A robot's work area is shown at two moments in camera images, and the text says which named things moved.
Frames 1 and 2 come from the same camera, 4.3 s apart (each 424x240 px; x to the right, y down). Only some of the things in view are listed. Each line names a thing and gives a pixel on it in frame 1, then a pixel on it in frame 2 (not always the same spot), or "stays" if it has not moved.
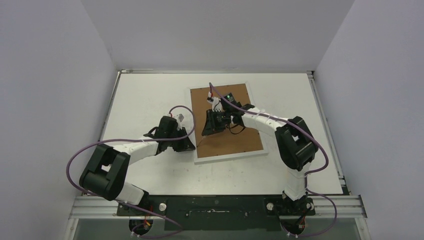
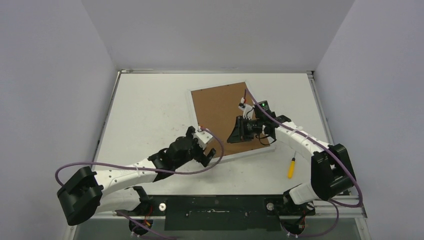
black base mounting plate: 218,212 stays
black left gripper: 186,145 to 201,157
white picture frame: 223,144 stays
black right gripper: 214,122 to 241,129
